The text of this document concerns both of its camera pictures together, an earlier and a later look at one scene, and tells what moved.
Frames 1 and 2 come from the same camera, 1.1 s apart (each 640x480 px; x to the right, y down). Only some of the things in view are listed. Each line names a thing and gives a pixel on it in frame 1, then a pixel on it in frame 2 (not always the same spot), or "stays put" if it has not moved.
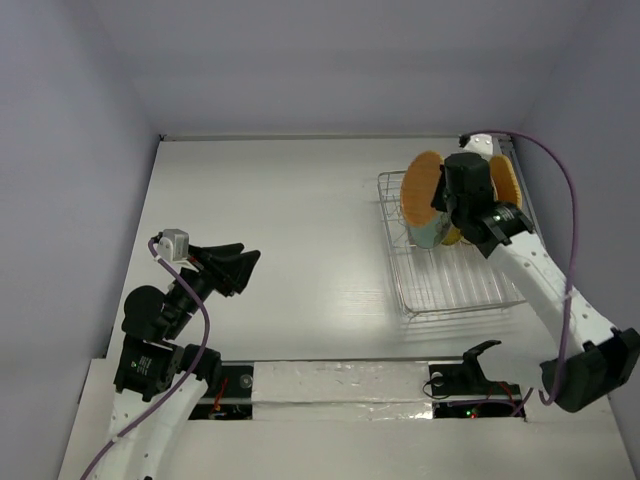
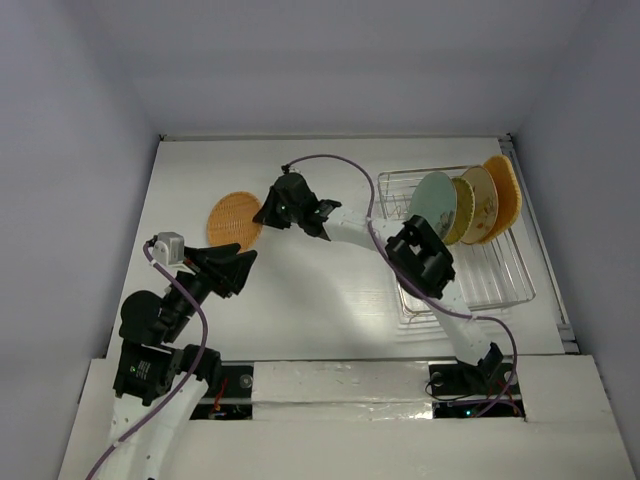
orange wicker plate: [418, 186] → [230, 221]
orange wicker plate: [505, 181] stays put
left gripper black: [227, 257] stays put
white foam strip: [341, 391] stays put
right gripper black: [445, 198] → [279, 205]
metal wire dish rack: [451, 277] stays put
